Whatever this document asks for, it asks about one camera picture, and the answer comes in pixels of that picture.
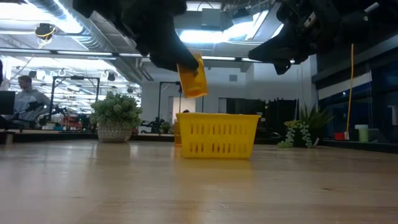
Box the small background potted plant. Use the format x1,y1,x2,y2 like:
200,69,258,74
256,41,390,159
159,120,172,134

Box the green cup white lid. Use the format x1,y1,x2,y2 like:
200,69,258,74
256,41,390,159
354,124,369,143

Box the black cabinets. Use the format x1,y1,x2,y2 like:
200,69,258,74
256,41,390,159
218,97,300,144

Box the yellow plastic basket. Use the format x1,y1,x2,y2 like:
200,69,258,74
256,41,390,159
175,112,262,160

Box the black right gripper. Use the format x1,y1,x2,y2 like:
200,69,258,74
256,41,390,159
248,0,343,75

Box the yellow ceiling cable reel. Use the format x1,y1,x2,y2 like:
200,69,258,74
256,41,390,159
34,22,57,40

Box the yellow pole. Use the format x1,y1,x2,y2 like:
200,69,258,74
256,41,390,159
346,43,355,140

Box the white door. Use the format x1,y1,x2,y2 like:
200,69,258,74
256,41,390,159
169,96,197,125

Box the black monitor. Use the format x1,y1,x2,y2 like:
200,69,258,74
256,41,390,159
0,90,16,116

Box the bushy green potted plant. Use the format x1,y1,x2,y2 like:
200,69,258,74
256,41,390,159
89,91,144,144

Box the black background rig frame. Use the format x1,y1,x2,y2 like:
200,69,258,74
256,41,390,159
49,75,101,130

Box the black camera stand frame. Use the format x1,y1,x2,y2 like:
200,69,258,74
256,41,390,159
157,80,205,133

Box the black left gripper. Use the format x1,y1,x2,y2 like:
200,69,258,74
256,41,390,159
119,0,200,73

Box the spiky trailing succulent plant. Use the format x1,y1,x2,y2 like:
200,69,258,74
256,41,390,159
277,104,335,149

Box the person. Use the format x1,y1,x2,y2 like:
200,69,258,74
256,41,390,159
12,75,52,123

